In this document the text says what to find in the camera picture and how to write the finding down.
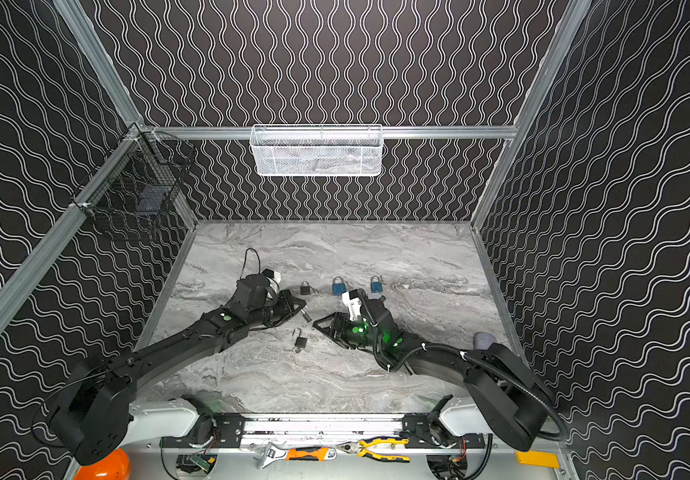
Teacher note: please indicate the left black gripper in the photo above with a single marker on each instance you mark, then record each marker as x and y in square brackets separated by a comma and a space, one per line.
[279, 306]

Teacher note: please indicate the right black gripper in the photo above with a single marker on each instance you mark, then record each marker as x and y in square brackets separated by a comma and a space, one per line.
[342, 327]

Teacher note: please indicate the black padlock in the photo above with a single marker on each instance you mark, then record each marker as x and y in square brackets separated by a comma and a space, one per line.
[300, 341]
[305, 288]
[306, 315]

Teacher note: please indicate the black padlock top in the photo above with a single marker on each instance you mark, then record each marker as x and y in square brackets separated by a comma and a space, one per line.
[305, 288]

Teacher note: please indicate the blue padlock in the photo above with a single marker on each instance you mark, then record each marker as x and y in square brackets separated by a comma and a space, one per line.
[339, 286]
[376, 284]

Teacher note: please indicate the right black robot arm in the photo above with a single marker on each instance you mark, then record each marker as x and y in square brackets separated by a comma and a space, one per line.
[514, 404]

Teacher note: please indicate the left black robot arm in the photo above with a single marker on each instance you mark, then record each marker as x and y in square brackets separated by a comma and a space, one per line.
[91, 414]

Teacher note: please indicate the grey oblong pad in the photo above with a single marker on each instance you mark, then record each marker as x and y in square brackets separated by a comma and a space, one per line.
[484, 340]

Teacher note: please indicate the orange hard hat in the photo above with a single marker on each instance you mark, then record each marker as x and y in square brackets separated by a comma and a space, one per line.
[115, 466]

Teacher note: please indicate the yellow tag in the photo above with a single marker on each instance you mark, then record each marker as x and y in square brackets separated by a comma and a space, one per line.
[538, 459]

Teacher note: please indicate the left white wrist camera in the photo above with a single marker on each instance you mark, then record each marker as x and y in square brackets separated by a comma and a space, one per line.
[273, 277]

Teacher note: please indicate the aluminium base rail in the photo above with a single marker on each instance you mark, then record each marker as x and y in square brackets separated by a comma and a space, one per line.
[252, 431]

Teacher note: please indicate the yellow handled pliers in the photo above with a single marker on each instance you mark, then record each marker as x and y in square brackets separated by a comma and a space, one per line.
[380, 449]

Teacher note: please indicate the adjustable wrench orange handle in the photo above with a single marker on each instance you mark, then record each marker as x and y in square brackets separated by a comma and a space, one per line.
[272, 453]

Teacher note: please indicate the white wire basket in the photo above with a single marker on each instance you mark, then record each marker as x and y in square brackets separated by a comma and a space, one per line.
[317, 150]

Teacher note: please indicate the black wire basket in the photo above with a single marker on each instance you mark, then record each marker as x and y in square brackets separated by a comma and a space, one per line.
[139, 199]

